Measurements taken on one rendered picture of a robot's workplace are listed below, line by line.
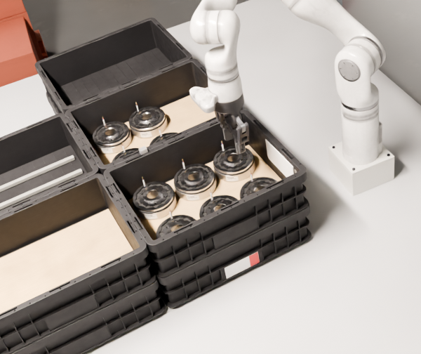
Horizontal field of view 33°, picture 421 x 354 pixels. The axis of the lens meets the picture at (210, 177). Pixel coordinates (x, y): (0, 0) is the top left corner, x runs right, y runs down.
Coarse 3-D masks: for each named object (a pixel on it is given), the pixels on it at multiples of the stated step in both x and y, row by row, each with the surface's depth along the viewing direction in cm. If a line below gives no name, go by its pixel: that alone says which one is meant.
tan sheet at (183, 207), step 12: (264, 168) 179; (216, 180) 179; (276, 180) 175; (216, 192) 175; (228, 192) 175; (132, 204) 177; (180, 204) 174; (192, 204) 173; (168, 216) 172; (192, 216) 170; (156, 228) 169
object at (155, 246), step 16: (208, 128) 178; (128, 160) 174; (288, 176) 161; (304, 176) 161; (256, 192) 158; (272, 192) 159; (128, 208) 161; (224, 208) 156; (240, 208) 157; (192, 224) 155; (208, 224) 156; (160, 240) 152; (176, 240) 154
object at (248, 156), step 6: (222, 150) 182; (228, 150) 182; (234, 150) 181; (246, 150) 180; (216, 156) 180; (222, 156) 180; (246, 156) 179; (252, 156) 178; (216, 162) 179; (222, 162) 178; (240, 162) 177; (246, 162) 177; (252, 162) 177; (216, 168) 177; (222, 168) 177; (228, 168) 177; (234, 168) 176; (240, 168) 176; (246, 168) 176
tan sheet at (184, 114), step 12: (168, 108) 204; (180, 108) 203; (192, 108) 202; (168, 120) 200; (180, 120) 199; (192, 120) 198; (204, 120) 197; (168, 132) 196; (132, 144) 195; (144, 144) 194; (108, 156) 192
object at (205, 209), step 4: (216, 196) 170; (220, 196) 169; (224, 196) 169; (228, 196) 169; (208, 200) 169; (212, 200) 169; (216, 200) 169; (220, 200) 168; (224, 200) 168; (228, 200) 168; (232, 200) 168; (236, 200) 167; (204, 204) 168; (208, 204) 168; (212, 204) 168; (200, 208) 168; (204, 208) 168; (208, 208) 167; (200, 212) 166; (204, 212) 167; (208, 212) 166; (200, 216) 165
